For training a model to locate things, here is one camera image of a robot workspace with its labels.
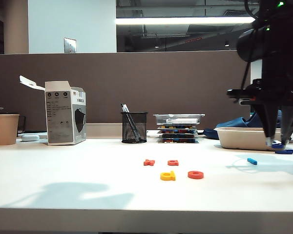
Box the yellow letter d magnet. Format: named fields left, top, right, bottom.
left=160, top=170, right=176, bottom=181

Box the beige pulp food container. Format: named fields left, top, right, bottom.
left=214, top=127, right=290, bottom=151

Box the clear plastic tray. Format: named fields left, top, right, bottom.
left=152, top=113, right=206, bottom=126

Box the letter magnet pack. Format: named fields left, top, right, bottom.
left=158, top=138, right=200, bottom=144
left=161, top=134, right=198, bottom=139
left=157, top=129, right=199, bottom=135
left=160, top=124, right=198, bottom=130

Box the black white pen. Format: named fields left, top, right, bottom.
left=120, top=103, right=142, bottom=142

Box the brown paper cup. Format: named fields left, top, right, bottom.
left=0, top=114, right=20, bottom=146

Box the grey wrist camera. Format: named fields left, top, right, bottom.
left=239, top=97, right=256, bottom=106

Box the white grey face mask box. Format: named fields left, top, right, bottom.
left=19, top=75, right=87, bottom=146

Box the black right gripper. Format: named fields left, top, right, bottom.
left=226, top=78, right=293, bottom=147

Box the long ceiling light strip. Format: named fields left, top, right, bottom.
left=115, top=16, right=258, bottom=25

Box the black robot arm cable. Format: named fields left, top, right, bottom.
left=239, top=24, right=257, bottom=91

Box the metal wall switch plate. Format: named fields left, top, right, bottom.
left=63, top=38, right=77, bottom=54

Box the beige partition base rail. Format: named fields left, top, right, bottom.
left=85, top=123, right=124, bottom=140

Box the brown desk partition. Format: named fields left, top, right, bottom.
left=0, top=50, right=251, bottom=132

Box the black mesh pen holder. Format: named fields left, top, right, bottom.
left=121, top=112, right=148, bottom=144

